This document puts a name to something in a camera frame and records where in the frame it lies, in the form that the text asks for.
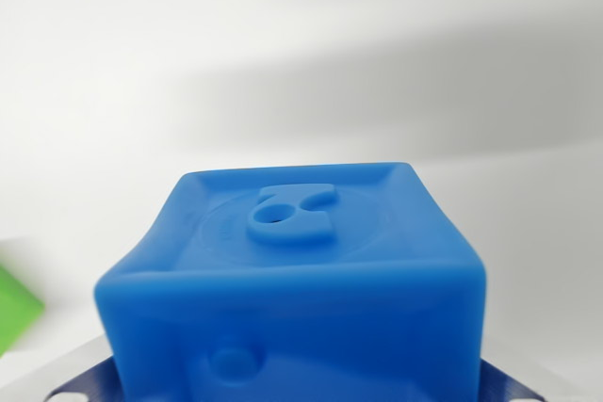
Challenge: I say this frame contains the gripper right finger with black rubber pad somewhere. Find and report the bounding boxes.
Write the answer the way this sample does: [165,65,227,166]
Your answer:
[477,340,603,402]

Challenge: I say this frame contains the gripper left finger with black rubber pad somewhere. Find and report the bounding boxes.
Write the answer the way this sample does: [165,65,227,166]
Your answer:
[0,334,125,402]

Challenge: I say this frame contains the blue rubber cube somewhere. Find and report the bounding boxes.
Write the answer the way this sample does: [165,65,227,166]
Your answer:
[92,161,488,402]

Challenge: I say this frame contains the green rubber cube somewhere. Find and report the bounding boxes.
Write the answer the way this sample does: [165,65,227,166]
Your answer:
[0,237,46,359]

